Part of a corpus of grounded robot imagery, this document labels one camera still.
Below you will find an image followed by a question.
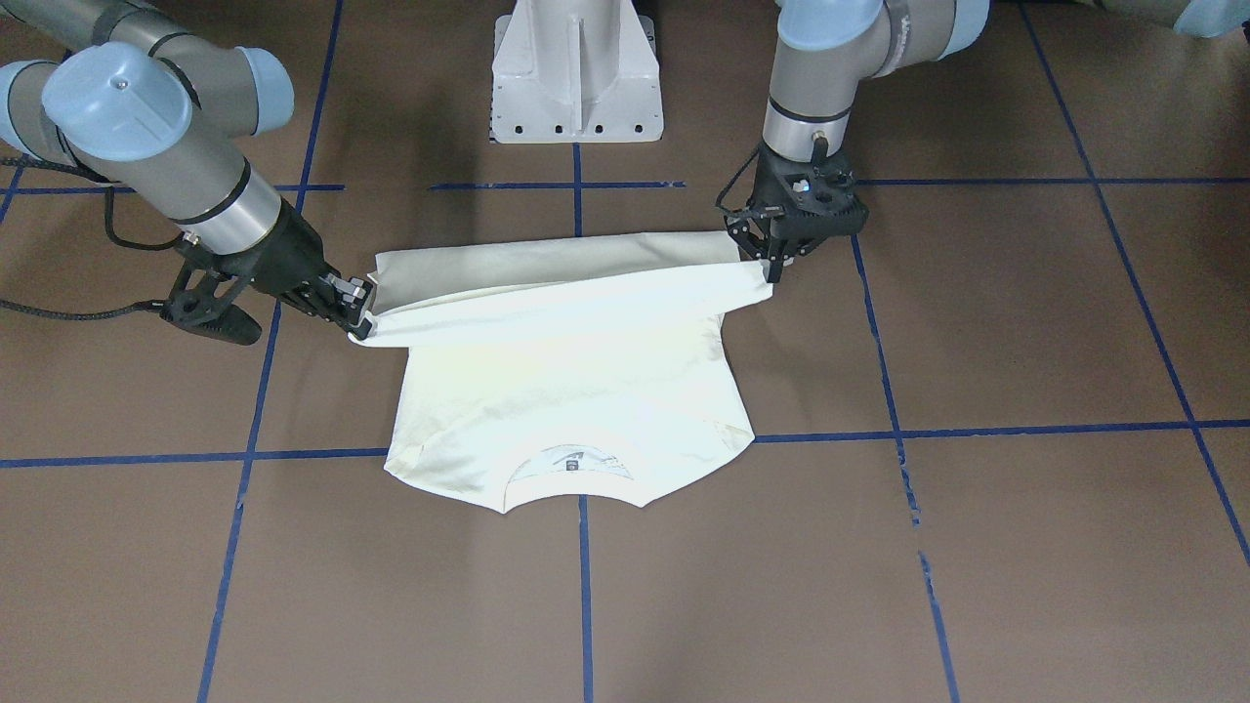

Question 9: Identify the cream long-sleeve printed shirt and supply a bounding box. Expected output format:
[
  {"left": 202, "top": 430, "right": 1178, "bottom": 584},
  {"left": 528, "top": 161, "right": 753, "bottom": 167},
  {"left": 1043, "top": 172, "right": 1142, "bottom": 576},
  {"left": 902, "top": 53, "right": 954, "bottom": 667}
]
[{"left": 363, "top": 231, "right": 773, "bottom": 515}]

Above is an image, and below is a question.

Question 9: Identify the white pillar with base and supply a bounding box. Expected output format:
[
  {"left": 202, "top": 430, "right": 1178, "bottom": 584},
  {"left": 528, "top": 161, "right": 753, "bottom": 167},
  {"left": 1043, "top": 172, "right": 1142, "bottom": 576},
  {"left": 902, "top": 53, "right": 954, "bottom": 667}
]
[{"left": 488, "top": 1, "right": 665, "bottom": 145}]

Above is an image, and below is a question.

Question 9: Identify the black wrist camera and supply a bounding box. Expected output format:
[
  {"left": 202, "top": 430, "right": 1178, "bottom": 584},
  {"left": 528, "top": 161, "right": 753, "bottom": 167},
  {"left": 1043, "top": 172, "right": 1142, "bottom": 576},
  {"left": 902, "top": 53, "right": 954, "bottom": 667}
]
[{"left": 159, "top": 261, "right": 263, "bottom": 346}]

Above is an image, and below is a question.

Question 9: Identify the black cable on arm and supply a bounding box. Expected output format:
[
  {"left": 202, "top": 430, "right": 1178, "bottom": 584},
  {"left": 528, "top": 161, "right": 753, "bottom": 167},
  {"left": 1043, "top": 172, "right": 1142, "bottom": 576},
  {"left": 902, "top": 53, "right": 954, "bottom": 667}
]
[{"left": 0, "top": 156, "right": 188, "bottom": 323}]

